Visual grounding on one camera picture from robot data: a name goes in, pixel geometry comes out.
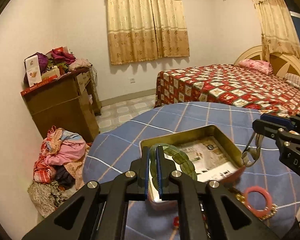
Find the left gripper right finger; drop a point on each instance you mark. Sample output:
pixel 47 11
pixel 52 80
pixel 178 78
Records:
pixel 206 210

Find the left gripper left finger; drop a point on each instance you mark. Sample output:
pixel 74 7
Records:
pixel 98 211

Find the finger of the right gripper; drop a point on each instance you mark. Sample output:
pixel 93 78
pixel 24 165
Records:
pixel 287 141
pixel 292 122

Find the green jade bangle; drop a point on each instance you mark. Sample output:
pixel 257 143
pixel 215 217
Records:
pixel 178 156

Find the pink bangle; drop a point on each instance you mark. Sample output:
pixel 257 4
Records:
pixel 258 201

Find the striped pillow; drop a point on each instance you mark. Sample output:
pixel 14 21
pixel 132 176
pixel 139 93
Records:
pixel 293 80

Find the cream wooden headboard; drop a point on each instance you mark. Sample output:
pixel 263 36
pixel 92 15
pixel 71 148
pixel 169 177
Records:
pixel 281 63

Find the pile of clothes on floor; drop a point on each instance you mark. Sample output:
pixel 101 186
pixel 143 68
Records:
pixel 58 171

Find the pink metal tin box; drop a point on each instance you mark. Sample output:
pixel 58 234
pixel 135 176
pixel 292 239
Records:
pixel 189 136

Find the pink pillow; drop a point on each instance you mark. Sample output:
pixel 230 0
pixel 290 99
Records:
pixel 259 65

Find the red patterned bedspread bed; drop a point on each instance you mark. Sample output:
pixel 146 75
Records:
pixel 230 85

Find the beige side curtain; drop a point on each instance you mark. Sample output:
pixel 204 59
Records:
pixel 278 34

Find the brown wooden cabinet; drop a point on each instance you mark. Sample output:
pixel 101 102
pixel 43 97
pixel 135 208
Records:
pixel 69 102

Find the white product box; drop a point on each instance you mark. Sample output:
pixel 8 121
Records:
pixel 33 70

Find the purple cloth on cabinet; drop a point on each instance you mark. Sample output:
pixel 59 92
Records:
pixel 58 56

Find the beige window curtain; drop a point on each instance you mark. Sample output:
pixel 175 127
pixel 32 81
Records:
pixel 146 30

